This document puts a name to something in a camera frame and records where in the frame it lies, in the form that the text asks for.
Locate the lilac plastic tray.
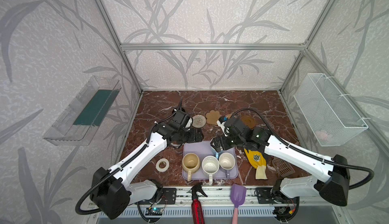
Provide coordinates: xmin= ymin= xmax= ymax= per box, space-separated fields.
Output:
xmin=182 ymin=141 xmax=238 ymax=183

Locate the purple plastic scoop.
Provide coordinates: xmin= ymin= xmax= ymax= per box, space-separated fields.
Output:
xmin=231 ymin=184 xmax=247 ymax=224

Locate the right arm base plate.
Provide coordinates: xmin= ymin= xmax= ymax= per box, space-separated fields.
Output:
xmin=254 ymin=187 xmax=279 ymax=204

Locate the green circuit board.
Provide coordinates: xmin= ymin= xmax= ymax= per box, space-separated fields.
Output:
xmin=145 ymin=207 xmax=164 ymax=217

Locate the cork flower-shaped coaster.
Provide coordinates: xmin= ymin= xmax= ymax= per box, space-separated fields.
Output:
xmin=205 ymin=110 xmax=221 ymax=125

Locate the light blue mug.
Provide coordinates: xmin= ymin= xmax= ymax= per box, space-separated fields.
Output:
xmin=214 ymin=147 xmax=223 ymax=159

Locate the brown plastic litter scoop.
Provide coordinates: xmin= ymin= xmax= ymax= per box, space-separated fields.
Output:
xmin=272 ymin=158 xmax=295 ymax=177

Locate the large round wooden coaster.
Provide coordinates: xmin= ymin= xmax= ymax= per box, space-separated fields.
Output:
xmin=241 ymin=115 xmax=257 ymax=129

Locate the clear plastic wall shelf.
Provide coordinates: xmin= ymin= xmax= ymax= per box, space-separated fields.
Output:
xmin=43 ymin=76 xmax=122 ymax=146

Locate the white wire mesh basket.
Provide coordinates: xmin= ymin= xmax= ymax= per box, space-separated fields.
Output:
xmin=294 ymin=73 xmax=369 ymax=147

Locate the red spray bottle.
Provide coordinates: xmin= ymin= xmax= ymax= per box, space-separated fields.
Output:
xmin=188 ymin=183 xmax=208 ymax=224

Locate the white tape roll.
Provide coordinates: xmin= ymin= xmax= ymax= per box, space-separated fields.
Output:
xmin=156 ymin=158 xmax=170 ymax=172

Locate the beige mug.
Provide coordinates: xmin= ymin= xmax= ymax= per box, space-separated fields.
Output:
xmin=182 ymin=153 xmax=201 ymax=182

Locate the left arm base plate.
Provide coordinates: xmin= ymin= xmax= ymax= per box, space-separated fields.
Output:
xmin=155 ymin=188 xmax=177 ymax=205

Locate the yellow black work glove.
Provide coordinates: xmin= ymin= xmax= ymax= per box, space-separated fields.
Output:
xmin=244 ymin=149 xmax=268 ymax=180

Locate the lilac mug white inside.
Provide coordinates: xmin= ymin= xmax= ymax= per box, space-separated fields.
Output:
xmin=218 ymin=152 xmax=236 ymax=179

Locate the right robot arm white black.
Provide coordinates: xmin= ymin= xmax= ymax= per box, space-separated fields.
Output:
xmin=211 ymin=109 xmax=374 ymax=206

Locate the colourful woven round coaster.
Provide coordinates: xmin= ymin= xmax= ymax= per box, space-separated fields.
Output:
xmin=192 ymin=115 xmax=207 ymax=128

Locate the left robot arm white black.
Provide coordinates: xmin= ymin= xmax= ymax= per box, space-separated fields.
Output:
xmin=75 ymin=104 xmax=204 ymax=220

